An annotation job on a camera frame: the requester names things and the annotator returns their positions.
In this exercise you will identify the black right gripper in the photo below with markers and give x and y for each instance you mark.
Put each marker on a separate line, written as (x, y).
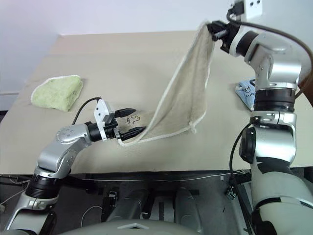
(226, 36)

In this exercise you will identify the brown wooden object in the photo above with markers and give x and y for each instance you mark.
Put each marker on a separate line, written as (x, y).
(307, 85)

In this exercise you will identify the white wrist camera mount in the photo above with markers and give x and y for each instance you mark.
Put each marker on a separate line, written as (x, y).
(101, 110)
(253, 8)

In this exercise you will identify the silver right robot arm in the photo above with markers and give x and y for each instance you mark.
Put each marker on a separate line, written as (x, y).
(274, 151)

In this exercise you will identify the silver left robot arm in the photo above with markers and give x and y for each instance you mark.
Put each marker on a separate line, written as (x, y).
(63, 151)

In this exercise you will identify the green folded towel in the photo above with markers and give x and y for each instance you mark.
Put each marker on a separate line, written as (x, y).
(57, 93)

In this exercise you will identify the black metal clamp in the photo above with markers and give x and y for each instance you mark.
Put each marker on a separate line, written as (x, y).
(230, 193)

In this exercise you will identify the beige towel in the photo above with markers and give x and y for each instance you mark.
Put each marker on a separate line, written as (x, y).
(185, 98)

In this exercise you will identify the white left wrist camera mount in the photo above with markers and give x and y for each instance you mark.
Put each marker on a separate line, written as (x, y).
(101, 110)

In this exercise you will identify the grey robot torso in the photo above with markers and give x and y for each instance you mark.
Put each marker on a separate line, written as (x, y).
(146, 226)

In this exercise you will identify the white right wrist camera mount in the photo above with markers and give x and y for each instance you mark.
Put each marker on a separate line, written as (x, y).
(253, 8)

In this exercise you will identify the dark rounded robot leg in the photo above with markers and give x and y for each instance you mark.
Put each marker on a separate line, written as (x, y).
(187, 208)
(129, 203)

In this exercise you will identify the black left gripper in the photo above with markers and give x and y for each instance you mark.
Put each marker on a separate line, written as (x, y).
(113, 131)

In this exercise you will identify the blue towel with print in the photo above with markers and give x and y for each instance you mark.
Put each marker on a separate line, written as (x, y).
(245, 94)

